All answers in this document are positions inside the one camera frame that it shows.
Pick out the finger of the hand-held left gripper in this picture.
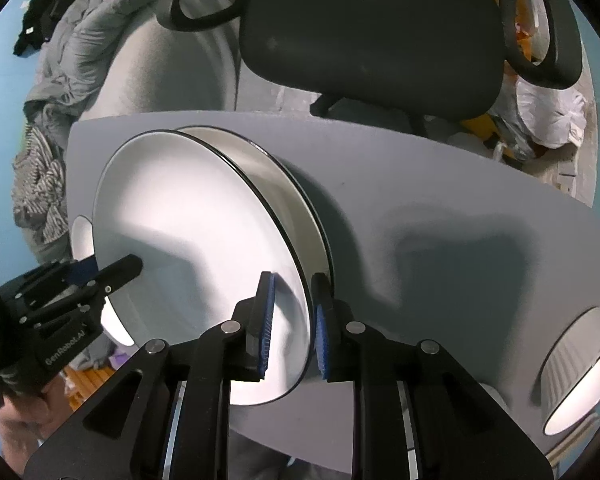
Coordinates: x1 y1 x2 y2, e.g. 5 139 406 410
0 255 99 307
19 254 144 327

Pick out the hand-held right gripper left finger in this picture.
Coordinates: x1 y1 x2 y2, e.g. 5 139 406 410
24 271 278 480

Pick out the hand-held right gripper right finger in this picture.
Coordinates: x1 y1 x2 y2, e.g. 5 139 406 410
311 272 554 480

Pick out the large white black-rimmed plate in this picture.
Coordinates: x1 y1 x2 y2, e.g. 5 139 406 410
177 125 337 306
92 130 315 407

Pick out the person's left hand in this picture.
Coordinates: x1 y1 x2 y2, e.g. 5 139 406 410
0 392 56 466

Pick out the black white striped cloth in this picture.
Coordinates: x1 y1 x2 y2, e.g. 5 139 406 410
11 125 70 243

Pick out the black clothing pile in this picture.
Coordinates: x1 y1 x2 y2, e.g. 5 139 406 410
14 0 103 57

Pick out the grey plastic bag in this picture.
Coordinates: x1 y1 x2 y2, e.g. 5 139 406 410
489 87 537 162

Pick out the black office chair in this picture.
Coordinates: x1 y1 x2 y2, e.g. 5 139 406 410
157 0 584 137

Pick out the white plastic bag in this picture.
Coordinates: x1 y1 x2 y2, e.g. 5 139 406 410
516 76 589 150

